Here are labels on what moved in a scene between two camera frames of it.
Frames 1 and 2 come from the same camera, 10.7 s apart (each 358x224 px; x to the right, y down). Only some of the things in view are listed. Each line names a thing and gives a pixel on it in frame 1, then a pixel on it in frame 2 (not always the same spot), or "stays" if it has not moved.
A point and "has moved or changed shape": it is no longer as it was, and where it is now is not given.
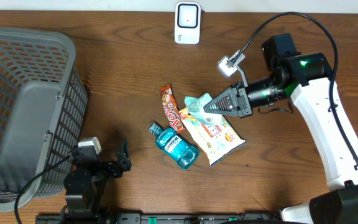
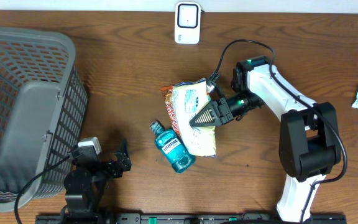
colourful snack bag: x=218 y=137 to x=189 y=98
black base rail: x=119 y=218 stays
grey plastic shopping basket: x=33 y=98 stays
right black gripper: x=240 y=109 to x=217 y=109
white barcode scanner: x=187 y=23 stays
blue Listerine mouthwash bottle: x=169 y=142 has moved or changed shape
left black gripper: x=123 y=157 stays
